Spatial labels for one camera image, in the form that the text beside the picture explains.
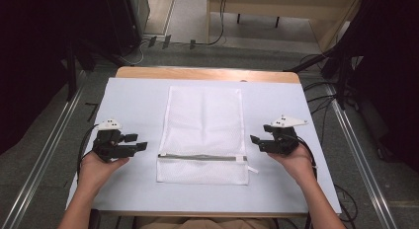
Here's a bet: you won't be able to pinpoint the right hand-held gripper cable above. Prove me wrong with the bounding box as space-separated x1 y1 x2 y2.
294 135 320 182

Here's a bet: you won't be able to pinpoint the black tripod stand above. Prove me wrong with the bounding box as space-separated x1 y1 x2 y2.
283 45 357 111

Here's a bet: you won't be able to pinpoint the left hand-held gripper cable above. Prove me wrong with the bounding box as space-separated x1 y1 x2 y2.
75 123 100 185

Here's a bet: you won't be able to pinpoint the wooden table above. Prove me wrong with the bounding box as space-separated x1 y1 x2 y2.
65 65 343 220

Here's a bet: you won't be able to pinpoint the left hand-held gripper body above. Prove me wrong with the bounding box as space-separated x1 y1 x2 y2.
92 118 137 163

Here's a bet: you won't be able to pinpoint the black floor tape strips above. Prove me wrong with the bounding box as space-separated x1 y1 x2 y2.
84 101 101 122

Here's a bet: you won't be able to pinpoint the person's beige trousers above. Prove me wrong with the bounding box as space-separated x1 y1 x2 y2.
137 216 280 229

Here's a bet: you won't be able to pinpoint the black floor cable loop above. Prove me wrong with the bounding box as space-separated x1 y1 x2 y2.
333 184 360 224

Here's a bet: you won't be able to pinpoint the person's right hand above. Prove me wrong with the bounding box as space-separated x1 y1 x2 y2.
267 145 318 187

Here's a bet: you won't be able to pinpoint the dark curtain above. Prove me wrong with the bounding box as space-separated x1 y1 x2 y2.
0 0 110 156
332 0 419 173

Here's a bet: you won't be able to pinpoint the black hanging cable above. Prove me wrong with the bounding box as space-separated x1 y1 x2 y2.
194 0 229 46

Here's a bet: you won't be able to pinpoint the white table cover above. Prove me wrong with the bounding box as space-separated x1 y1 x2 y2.
65 77 343 215

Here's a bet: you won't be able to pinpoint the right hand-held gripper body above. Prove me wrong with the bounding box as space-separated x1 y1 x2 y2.
258 114 309 156

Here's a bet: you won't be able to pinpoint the light wooden furniture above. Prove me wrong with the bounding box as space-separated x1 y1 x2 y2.
206 0 365 53

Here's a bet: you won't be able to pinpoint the black floor cables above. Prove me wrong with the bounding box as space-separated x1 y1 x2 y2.
299 52 340 138

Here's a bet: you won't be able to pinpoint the white mesh laundry bag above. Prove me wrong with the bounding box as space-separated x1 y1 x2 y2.
155 85 260 187

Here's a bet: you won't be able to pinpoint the black cabinet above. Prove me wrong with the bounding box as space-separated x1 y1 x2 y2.
104 0 151 57

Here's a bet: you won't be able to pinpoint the metal floor rail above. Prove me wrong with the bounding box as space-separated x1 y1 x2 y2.
0 85 85 229
324 83 398 229

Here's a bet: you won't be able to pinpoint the person's left hand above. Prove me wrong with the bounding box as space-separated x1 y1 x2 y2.
78 152 130 191

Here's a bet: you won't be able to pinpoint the hand-held gripper cable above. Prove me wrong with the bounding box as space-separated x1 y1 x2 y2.
75 123 100 185
294 135 320 182

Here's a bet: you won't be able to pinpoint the white floor cable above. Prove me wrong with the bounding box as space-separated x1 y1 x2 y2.
118 38 147 66

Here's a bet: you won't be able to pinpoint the black metal stand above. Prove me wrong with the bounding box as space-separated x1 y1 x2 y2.
64 40 80 103

